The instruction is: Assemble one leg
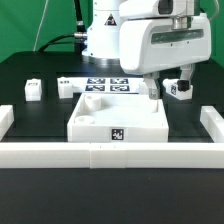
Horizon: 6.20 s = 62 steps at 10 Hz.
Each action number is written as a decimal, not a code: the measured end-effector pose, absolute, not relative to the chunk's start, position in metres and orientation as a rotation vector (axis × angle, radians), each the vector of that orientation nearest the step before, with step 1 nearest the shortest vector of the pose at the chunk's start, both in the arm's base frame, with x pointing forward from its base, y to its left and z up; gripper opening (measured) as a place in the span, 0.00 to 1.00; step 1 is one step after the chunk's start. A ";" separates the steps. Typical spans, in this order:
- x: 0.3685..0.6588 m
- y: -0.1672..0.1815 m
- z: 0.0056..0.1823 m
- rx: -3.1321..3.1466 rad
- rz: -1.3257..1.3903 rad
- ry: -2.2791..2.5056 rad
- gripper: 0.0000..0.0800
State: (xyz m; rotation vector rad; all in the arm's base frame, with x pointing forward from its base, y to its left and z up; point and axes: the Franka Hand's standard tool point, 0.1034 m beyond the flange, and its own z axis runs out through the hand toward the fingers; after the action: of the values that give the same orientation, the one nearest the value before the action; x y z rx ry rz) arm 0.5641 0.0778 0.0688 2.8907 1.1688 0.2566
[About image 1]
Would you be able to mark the white square tabletop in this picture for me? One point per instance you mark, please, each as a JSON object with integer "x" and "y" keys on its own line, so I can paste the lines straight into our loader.
{"x": 104, "y": 118}

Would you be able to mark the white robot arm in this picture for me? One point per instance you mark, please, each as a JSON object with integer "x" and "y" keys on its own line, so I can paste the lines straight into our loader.
{"x": 109, "y": 15}

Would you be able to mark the fiducial marker sheet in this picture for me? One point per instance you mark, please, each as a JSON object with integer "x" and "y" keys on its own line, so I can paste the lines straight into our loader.
{"x": 105, "y": 85}

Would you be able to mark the white U-shaped fence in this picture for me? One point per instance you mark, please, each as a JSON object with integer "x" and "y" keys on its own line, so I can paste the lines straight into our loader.
{"x": 108, "y": 155}

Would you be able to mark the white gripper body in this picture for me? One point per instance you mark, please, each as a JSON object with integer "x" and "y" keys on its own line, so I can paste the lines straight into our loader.
{"x": 152, "y": 45}

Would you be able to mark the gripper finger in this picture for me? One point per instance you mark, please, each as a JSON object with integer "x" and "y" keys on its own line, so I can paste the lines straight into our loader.
{"x": 151, "y": 80}
{"x": 184, "y": 82}

